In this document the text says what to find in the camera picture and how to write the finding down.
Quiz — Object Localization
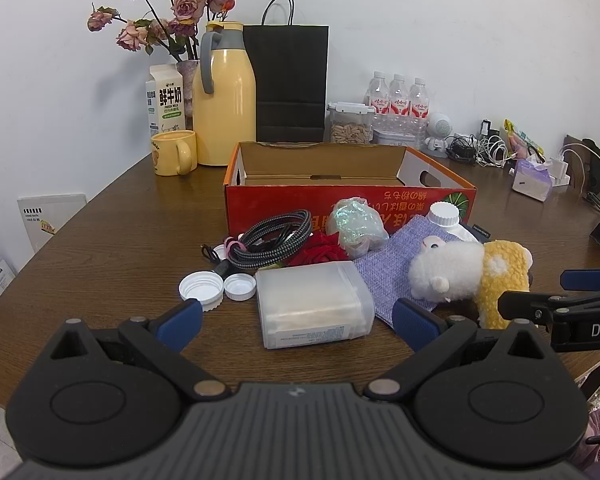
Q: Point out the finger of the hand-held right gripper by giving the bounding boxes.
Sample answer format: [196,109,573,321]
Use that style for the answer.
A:
[560,268,600,292]
[497,290,581,322]

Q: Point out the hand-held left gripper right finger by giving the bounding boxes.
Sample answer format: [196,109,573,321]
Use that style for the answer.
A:
[365,298,548,401]

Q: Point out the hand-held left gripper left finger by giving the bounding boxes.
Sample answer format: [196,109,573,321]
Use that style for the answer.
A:
[50,298,230,402]

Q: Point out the large white bottle cap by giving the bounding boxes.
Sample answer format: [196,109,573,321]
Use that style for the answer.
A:
[178,270,225,313]

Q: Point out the purple woven cloth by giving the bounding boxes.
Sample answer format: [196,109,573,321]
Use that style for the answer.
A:
[352,214,449,324]

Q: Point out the small white bottle cap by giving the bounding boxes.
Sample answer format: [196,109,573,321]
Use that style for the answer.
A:
[223,273,257,303]

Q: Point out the white and yellow plush toy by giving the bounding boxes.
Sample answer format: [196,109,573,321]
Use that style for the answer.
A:
[407,235,535,331]

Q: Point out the pink hair ties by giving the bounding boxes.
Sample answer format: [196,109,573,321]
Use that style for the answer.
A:
[223,233,249,262]

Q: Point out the white plastic bottle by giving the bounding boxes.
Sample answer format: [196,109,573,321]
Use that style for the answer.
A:
[426,201,482,244]

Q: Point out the red rose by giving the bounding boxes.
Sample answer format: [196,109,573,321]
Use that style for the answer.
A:
[287,231,348,267]

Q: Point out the black braided cable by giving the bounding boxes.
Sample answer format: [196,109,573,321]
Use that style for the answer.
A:
[201,209,314,277]

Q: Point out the red cardboard box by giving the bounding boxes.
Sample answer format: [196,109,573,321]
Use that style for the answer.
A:
[223,141,479,242]

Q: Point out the translucent plastic box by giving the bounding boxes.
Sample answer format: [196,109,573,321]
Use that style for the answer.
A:
[254,260,376,350]

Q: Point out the white charger block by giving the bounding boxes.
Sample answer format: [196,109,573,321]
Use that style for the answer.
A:
[549,158,571,187]

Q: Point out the purple tissue pack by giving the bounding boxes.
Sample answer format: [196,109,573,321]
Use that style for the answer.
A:
[510,156,554,204]

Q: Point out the glittery plastic bag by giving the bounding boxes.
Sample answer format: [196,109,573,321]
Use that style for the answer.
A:
[327,198,390,257]

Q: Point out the brown box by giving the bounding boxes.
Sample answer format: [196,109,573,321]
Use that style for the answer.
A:
[564,134,600,197]

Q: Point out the yellow green snack packet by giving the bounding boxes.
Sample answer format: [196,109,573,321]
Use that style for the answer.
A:
[502,118,545,159]

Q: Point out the yellow mug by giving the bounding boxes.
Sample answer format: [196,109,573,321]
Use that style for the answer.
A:
[150,129,199,177]

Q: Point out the white booklet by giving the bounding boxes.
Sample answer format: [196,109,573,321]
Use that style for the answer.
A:
[17,193,88,256]

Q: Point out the white robot toy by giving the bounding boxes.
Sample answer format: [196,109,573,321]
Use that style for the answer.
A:
[423,111,455,154]

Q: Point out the clear container of seeds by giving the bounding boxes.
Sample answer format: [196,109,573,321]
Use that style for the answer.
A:
[327,102,374,145]

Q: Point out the yellow thermos jug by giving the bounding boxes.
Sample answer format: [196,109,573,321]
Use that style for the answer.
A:
[192,21,257,167]

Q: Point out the water bottle red label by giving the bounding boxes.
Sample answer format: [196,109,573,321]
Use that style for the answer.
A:
[363,71,392,133]
[408,77,432,136]
[387,73,412,133]

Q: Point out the milk carton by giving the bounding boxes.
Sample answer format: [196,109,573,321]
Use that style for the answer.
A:
[145,64,186,138]

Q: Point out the glass vase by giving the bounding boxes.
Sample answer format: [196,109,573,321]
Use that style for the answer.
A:
[175,59,201,132]

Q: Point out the black paper bag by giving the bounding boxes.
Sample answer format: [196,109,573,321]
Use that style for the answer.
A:
[242,0,330,144]

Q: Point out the dried pink rose bouquet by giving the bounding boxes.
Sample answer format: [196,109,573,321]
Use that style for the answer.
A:
[87,0,236,62]

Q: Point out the tangled white cable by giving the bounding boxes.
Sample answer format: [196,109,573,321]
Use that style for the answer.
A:
[472,134,511,167]

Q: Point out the tangled black cable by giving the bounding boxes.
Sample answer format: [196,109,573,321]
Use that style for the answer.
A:
[445,134,479,164]

